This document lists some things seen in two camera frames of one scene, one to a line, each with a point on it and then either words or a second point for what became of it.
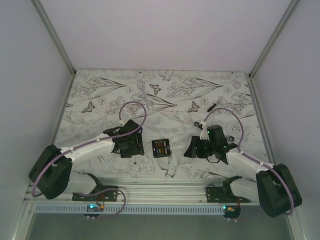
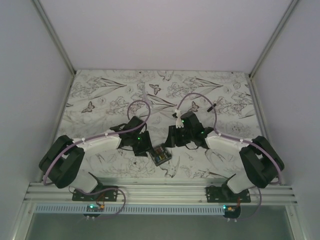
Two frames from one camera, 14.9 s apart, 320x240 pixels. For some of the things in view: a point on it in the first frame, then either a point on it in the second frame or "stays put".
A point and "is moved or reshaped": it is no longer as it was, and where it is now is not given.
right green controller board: x=232 y=212 stays put
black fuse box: x=161 y=148 is moved or reshaped
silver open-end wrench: x=141 y=86 stays put
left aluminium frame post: x=48 y=24 stays put
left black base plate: x=109 y=195 stays put
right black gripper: x=191 y=152 → x=172 y=139
